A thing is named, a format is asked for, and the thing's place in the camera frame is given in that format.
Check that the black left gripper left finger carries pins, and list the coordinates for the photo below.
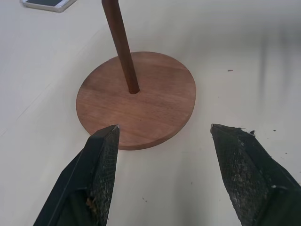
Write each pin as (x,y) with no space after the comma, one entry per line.
(94,179)

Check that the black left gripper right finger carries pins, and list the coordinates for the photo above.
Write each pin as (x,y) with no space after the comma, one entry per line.
(254,179)

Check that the round wooden base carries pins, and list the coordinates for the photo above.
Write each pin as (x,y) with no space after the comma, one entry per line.
(150,113)

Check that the dark wooden pole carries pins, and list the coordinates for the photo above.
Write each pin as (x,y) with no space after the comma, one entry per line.
(121,47)

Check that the white smartphone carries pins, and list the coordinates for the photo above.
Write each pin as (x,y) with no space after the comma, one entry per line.
(47,3)

